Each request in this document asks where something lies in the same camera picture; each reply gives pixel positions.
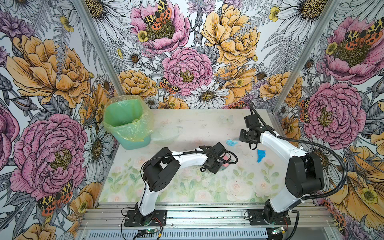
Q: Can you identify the grey-green plastic dustpan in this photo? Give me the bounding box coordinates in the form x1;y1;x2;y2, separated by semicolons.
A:
220;152;233;170

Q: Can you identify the light blue paper scrap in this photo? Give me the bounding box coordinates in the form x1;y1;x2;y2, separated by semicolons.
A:
226;139;238;147

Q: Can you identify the pink paper scrap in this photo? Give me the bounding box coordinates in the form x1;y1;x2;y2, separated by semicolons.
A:
222;155;231;164

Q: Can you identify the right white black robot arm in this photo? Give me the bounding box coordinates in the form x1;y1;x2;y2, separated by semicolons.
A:
240;114;325;225

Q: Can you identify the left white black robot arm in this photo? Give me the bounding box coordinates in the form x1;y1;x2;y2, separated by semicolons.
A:
135;143;239;226

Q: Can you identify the green bin with bag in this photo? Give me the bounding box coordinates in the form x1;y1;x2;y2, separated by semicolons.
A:
103;95;155;150

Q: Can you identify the left black cable loop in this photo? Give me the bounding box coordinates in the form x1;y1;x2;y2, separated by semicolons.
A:
139;149;239;193

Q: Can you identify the aluminium rail frame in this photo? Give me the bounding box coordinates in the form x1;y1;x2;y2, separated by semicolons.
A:
76;202;342;240

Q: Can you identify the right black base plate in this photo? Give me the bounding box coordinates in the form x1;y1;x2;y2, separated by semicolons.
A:
245;209;292;226

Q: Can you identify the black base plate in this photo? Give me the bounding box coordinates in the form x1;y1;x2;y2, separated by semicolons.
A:
124;210;168;227
245;209;292;226

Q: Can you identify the right black corrugated cable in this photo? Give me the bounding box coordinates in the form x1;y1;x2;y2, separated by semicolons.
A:
247;103;348;240

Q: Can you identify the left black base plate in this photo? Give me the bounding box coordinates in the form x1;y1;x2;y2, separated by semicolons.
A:
124;210;168;227

